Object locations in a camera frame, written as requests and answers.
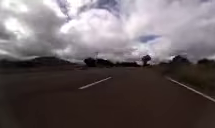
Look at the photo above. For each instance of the dark asphalt road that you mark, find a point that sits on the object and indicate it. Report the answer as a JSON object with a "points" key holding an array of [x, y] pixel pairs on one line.
{"points": [[128, 106]]}

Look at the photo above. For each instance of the tall lone tree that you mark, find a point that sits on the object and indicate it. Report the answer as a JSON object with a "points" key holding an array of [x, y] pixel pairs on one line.
{"points": [[146, 59]]}

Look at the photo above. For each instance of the dark low hill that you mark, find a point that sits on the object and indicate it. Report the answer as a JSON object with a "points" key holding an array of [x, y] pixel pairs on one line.
{"points": [[45, 61]]}

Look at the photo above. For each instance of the dry grass verge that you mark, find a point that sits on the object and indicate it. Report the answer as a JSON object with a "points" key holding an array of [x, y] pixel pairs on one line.
{"points": [[201, 75]]}

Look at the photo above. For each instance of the row of dark trees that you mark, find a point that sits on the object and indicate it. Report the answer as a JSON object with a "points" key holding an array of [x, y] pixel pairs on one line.
{"points": [[95, 62]]}

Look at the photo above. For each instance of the white dashed centre line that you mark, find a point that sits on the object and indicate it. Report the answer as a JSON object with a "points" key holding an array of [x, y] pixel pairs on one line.
{"points": [[95, 82]]}

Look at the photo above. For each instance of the white solid edge line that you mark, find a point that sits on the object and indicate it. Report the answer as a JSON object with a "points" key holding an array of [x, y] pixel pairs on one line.
{"points": [[195, 90]]}

